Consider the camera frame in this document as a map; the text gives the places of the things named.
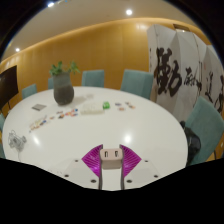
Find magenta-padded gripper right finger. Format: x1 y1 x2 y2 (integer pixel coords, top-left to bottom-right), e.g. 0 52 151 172
119 144 162 190

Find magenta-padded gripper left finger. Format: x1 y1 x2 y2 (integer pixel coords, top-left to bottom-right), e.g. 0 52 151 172
62 143 104 190

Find small beige charger block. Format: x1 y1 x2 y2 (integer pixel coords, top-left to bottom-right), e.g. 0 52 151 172
99 147 124 191

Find flat white box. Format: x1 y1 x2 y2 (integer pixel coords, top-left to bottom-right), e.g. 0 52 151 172
79 102 105 116

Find black bag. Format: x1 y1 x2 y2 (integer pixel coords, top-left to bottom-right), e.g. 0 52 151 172
179 120 202 166

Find strip of coloured stickers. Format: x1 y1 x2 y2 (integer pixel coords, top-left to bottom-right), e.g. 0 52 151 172
27 114 50 132

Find green plant in grey pot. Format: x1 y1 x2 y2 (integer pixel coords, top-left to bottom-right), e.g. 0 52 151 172
49 60 81 107

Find flat grey card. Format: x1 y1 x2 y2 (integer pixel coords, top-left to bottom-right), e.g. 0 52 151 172
31 103 48 112

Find group of teal chairs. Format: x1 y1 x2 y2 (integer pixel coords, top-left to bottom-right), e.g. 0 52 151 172
21 68 155 101

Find teal chair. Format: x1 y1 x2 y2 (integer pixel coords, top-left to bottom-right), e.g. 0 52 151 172
0 143 6 160
0 113 6 132
184 95 224 167

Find white calligraphy folding screen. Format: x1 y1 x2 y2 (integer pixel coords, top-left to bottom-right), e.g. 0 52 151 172
146 23 224 123

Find ceiling lights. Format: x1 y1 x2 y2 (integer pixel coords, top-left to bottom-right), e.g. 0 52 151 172
14 1 134 53

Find grey coiled power cable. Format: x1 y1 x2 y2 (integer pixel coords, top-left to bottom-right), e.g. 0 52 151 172
7 129 28 162

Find black wall screen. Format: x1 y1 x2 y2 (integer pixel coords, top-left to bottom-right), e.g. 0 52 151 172
0 65 20 110

